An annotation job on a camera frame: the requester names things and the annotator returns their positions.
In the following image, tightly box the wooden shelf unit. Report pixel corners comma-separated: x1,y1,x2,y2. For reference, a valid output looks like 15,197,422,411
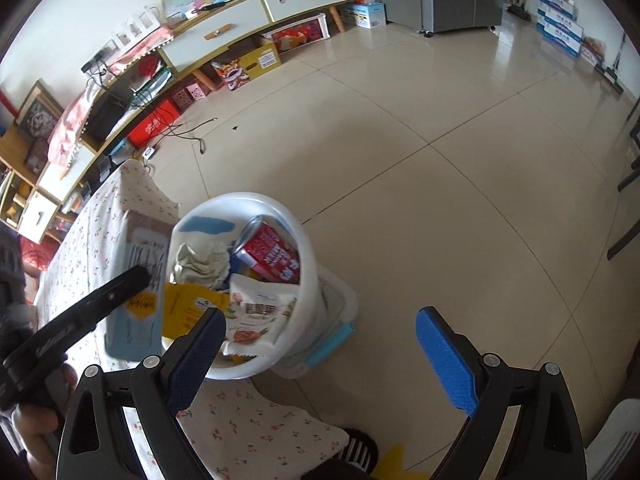
0,125,66,246

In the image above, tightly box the red cartoon carton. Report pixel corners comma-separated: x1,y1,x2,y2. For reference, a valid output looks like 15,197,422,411
239,224,302,285

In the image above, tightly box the dark grey cloth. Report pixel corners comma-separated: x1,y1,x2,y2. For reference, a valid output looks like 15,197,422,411
0,225,36,333

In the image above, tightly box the black cable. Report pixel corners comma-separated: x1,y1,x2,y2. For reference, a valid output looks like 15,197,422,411
150,117,218,156

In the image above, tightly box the mop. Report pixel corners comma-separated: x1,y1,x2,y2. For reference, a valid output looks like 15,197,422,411
595,32,628,96

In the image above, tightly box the dark chair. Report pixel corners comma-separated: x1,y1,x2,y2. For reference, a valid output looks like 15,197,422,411
607,95,640,261

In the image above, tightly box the red and white storage box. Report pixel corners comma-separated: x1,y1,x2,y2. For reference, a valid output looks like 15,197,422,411
261,12,332,53

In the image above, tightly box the power strip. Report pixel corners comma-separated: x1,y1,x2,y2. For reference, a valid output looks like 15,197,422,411
81,42,118,73

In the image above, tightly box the white router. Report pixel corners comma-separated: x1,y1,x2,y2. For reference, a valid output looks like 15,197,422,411
111,5,162,48

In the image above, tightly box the white plastic bag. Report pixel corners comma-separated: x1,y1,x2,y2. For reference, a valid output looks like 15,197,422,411
171,242,232,292

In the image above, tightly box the white plastic chair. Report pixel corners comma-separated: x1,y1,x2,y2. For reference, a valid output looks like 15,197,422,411
582,395,640,480

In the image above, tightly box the black white striped slipper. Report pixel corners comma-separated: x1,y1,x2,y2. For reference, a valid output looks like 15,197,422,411
337,427,379,467

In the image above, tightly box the framed picture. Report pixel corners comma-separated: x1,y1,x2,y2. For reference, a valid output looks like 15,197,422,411
15,80,66,141

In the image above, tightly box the white plastic bin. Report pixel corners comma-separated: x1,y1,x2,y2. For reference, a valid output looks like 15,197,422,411
162,191,322,381

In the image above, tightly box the small pink box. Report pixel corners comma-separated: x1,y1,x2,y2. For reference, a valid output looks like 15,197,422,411
171,85,211,111

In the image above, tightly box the red gift box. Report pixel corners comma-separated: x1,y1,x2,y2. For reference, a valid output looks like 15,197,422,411
127,99,181,148

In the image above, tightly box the cartoon print cardboard carton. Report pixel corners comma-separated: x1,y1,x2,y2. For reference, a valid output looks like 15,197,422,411
210,42,282,92

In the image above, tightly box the yellow snack packet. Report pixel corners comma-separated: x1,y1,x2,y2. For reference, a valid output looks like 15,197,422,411
161,282,235,342

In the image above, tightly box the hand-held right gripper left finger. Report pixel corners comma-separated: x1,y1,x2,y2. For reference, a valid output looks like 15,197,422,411
56,306,227,480

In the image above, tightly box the person's left hand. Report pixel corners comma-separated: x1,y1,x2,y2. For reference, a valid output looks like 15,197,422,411
12,362,77,466

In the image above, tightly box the pink cloth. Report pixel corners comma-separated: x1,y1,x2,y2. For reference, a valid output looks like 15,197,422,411
47,27,173,166

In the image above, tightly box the wooden cabinet with white drawers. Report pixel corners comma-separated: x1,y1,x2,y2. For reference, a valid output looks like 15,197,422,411
37,0,358,206

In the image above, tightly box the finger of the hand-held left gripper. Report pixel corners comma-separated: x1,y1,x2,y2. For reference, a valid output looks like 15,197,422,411
35,266,151,356

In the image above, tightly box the white snack packet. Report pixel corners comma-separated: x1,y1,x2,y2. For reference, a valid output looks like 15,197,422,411
221,274,299,359

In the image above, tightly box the light blue carton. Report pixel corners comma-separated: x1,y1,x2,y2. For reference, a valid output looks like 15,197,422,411
104,209,177,362

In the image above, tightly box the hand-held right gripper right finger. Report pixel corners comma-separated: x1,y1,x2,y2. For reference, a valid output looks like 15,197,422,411
416,305,587,480

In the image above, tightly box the yellow sheet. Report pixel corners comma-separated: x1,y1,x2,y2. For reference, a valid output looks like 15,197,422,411
374,442,428,480

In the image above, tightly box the blue and white tissue box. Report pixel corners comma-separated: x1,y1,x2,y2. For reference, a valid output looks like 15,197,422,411
345,1,387,30

